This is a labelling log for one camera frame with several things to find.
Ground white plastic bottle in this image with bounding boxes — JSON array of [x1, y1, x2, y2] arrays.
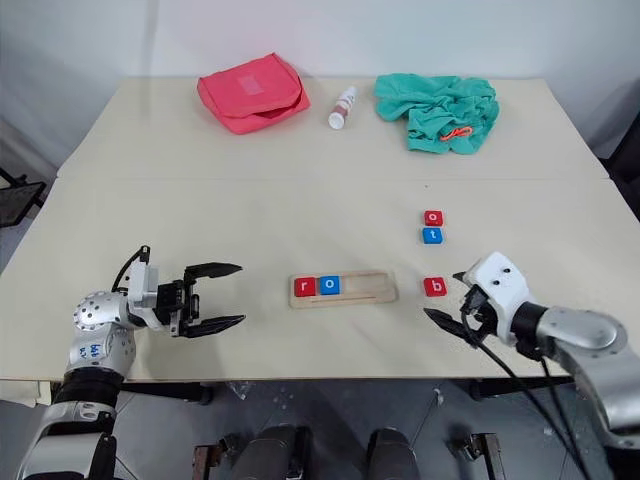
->
[[327, 85, 360, 131]]

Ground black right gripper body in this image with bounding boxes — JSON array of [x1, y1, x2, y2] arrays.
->
[[459, 284, 500, 337]]

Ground rusty brown metal bracket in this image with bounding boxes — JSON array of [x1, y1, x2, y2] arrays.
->
[[192, 441, 222, 480], [468, 431, 502, 472]]

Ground black table frame bar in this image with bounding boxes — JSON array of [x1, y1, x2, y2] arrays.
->
[[118, 381, 217, 405], [468, 376, 577, 402]]

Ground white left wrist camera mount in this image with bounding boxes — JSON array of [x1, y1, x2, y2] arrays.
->
[[124, 259, 170, 332]]

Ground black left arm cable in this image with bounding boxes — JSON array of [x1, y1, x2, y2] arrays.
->
[[110, 244, 153, 294]]

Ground green crumpled cloth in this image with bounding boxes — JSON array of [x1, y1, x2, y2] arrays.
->
[[373, 72, 502, 156]]

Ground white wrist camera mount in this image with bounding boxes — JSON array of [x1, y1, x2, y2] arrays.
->
[[124, 259, 170, 332], [462, 251, 539, 347]]

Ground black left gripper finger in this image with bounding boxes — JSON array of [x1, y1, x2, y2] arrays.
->
[[179, 314, 248, 339], [183, 261, 245, 290]]

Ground black metal stand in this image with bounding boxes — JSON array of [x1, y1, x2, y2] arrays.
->
[[0, 166, 48, 229]]

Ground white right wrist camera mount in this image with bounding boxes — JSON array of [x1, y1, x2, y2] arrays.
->
[[462, 251, 539, 347]]

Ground wooden letter tray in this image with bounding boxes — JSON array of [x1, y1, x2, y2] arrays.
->
[[287, 269, 401, 310]]

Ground dark rounded shape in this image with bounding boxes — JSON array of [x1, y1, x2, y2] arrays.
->
[[233, 424, 312, 480], [366, 426, 420, 480]]

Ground red fabric pouch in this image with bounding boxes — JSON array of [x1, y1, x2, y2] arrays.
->
[[195, 51, 312, 136]]

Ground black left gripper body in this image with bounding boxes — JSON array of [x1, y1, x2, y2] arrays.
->
[[154, 277, 202, 339]]

